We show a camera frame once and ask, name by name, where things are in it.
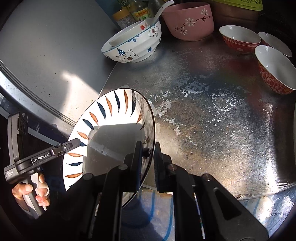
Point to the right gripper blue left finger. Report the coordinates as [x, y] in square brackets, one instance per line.
[135, 168]

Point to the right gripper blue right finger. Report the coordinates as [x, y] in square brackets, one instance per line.
[161, 171]

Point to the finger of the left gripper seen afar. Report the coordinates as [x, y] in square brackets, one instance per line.
[66, 147]

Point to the leaf pattern white plate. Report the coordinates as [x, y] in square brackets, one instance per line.
[108, 131]

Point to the red white small bowl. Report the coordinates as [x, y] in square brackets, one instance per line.
[275, 69]
[274, 42]
[240, 39]

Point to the bear pattern white bowl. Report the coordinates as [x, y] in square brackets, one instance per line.
[136, 49]

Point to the small white inner bowl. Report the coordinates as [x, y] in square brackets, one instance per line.
[129, 32]

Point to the white ceramic spoon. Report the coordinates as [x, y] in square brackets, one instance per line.
[156, 8]

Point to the yellow lid spice jar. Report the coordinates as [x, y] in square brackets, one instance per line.
[123, 18]

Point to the pink floral bowl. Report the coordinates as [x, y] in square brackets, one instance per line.
[189, 21]

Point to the clear vinegar bottle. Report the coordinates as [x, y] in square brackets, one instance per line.
[139, 10]

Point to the copper metal pot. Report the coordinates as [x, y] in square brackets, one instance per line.
[224, 14]

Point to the green plastic food cover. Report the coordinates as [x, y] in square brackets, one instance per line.
[254, 5]

